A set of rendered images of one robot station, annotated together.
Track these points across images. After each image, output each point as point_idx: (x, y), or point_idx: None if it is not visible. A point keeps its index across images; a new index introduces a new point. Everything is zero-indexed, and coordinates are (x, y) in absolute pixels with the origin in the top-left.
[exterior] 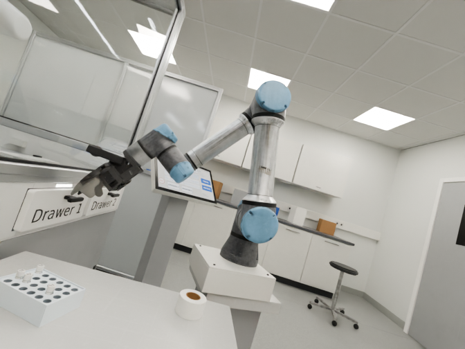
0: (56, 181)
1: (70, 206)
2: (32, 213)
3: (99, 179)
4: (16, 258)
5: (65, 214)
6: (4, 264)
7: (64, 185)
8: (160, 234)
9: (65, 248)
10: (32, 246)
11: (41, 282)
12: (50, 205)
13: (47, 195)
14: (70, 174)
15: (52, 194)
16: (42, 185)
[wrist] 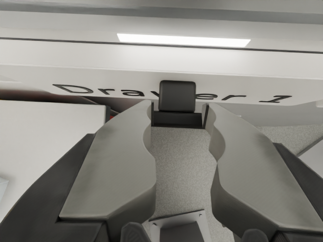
0: (92, 27)
1: (222, 93)
2: (48, 86)
3: (227, 223)
4: (69, 114)
5: (201, 97)
6: (45, 115)
7: (182, 40)
8: None
9: (248, 105)
10: None
11: None
12: (104, 84)
13: (55, 72)
14: (200, 2)
15: (84, 73)
16: (25, 32)
